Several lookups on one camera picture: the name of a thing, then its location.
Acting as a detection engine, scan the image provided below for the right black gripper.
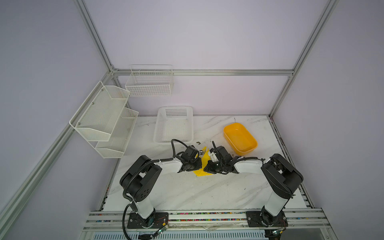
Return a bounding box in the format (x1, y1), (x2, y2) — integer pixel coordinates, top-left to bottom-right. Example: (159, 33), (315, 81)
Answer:
(202, 160), (225, 174)

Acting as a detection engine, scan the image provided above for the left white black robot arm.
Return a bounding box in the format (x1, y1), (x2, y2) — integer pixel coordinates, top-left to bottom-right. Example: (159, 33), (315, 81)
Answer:
(120, 146), (202, 220)

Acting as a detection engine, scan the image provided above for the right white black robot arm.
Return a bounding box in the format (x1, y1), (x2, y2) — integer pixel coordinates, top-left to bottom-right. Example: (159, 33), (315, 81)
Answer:
(204, 146), (304, 227)

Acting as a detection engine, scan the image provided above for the yellow plastic tub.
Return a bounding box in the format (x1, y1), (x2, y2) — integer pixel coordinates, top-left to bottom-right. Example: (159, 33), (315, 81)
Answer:
(223, 123), (258, 156)

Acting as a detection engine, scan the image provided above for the white plastic perforated basket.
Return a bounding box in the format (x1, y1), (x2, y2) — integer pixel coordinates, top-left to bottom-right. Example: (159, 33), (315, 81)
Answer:
(153, 106), (194, 144)

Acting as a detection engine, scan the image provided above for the lower white mesh shelf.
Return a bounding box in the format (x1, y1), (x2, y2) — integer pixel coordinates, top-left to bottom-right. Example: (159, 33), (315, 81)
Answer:
(96, 108), (139, 159)

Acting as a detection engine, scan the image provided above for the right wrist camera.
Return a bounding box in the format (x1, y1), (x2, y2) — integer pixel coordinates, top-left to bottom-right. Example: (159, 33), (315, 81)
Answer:
(209, 151), (219, 162)

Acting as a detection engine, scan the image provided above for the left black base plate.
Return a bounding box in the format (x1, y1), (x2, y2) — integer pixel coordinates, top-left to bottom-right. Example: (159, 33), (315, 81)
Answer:
(126, 212), (169, 229)

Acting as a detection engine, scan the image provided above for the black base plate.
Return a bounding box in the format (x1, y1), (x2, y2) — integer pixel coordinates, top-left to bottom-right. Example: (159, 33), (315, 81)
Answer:
(246, 211), (288, 228)
(126, 212), (169, 229)

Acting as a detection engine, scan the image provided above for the left black corrugated cable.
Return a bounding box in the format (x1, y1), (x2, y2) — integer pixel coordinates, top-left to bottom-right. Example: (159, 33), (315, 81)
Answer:
(121, 138), (189, 240)

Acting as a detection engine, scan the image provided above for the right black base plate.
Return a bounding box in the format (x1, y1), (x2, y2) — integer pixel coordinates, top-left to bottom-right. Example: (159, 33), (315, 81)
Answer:
(246, 211), (288, 228)

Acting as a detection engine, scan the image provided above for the white wire wall basket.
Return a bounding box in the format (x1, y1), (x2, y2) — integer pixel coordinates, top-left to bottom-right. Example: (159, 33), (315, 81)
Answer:
(125, 65), (174, 97)

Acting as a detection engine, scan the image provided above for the aluminium front rail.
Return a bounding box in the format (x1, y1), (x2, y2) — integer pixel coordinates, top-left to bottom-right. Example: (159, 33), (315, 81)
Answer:
(82, 208), (331, 232)

